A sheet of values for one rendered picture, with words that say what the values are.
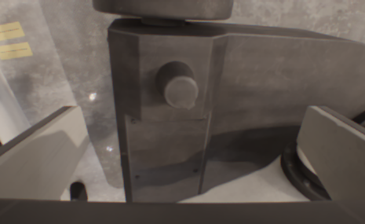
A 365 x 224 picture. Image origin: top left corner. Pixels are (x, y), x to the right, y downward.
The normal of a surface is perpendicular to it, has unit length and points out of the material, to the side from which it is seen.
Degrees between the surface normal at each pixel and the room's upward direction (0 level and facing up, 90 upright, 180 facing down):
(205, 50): 0
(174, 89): 0
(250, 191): 90
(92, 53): 0
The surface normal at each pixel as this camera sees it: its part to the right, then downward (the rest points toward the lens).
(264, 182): 0.07, -0.87
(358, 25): 0.22, 0.50
